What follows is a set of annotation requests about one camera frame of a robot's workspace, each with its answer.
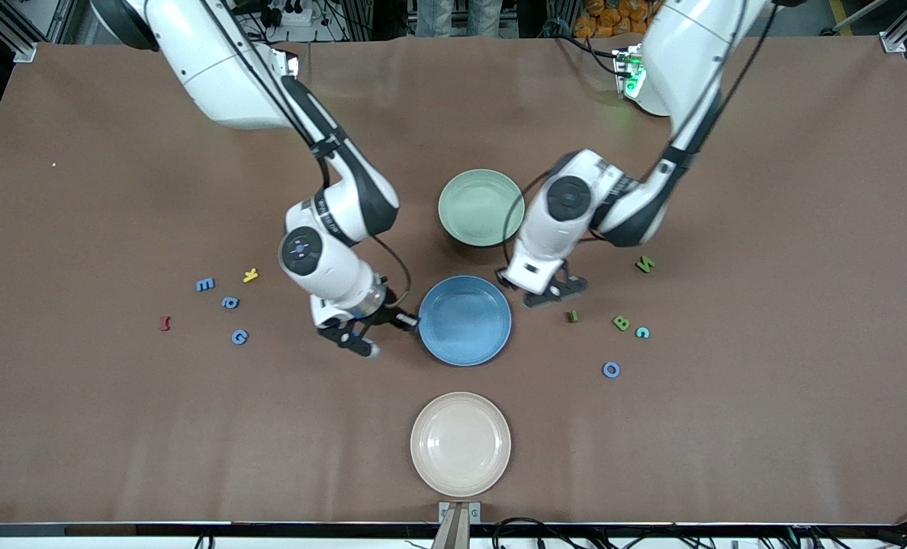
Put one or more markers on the beige plate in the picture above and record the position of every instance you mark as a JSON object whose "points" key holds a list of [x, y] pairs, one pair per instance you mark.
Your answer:
{"points": [[461, 444]]}

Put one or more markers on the person legs grey trousers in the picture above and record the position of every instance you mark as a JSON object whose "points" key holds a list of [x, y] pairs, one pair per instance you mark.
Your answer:
{"points": [[457, 17]]}

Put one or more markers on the green letter N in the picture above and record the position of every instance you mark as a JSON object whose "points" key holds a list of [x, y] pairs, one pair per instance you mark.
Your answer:
{"points": [[644, 264]]}

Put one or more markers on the silver arm base connector box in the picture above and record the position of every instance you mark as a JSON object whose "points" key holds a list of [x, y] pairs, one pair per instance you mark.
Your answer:
{"points": [[289, 61], [628, 72]]}

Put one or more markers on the pale green plate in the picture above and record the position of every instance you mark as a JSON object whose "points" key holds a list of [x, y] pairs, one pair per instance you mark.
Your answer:
{"points": [[481, 207]]}

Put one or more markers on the black table edge rail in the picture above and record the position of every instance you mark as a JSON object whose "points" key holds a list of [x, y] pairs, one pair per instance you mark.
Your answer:
{"points": [[270, 529]]}

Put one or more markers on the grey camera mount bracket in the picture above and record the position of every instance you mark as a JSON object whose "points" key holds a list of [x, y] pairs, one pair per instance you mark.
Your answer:
{"points": [[459, 526]]}

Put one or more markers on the blue plate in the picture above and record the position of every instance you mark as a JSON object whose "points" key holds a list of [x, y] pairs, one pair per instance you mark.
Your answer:
{"points": [[464, 320]]}

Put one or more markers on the blue letter G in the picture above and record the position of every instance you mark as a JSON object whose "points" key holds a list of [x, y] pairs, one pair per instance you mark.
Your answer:
{"points": [[233, 337]]}

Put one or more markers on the pile of orange objects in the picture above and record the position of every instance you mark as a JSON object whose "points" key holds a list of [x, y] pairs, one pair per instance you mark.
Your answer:
{"points": [[613, 19]]}

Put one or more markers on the white power strip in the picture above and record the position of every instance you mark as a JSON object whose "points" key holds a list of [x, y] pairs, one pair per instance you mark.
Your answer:
{"points": [[293, 14]]}

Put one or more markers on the blue letter O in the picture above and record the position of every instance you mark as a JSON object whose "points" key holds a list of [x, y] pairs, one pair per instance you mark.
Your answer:
{"points": [[605, 370]]}

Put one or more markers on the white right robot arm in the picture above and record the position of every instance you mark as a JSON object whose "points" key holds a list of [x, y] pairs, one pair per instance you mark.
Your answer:
{"points": [[331, 274]]}

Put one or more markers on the yellow letter K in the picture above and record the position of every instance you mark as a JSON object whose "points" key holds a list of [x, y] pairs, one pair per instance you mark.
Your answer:
{"points": [[250, 275]]}

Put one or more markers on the blue letter E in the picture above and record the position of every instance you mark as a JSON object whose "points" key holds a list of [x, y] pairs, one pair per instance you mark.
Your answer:
{"points": [[205, 284]]}

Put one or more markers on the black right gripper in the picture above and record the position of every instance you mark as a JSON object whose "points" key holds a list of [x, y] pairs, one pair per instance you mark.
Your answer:
{"points": [[384, 313]]}

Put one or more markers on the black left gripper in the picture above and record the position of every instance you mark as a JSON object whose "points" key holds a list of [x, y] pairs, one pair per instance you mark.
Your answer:
{"points": [[503, 281]]}

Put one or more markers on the green letter B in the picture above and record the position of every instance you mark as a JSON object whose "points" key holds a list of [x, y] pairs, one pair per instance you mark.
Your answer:
{"points": [[621, 322]]}

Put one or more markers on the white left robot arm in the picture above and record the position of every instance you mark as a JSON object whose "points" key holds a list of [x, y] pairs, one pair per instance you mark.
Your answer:
{"points": [[545, 244]]}

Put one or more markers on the blue letter a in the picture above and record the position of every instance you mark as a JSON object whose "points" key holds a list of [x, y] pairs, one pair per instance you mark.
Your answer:
{"points": [[226, 303]]}

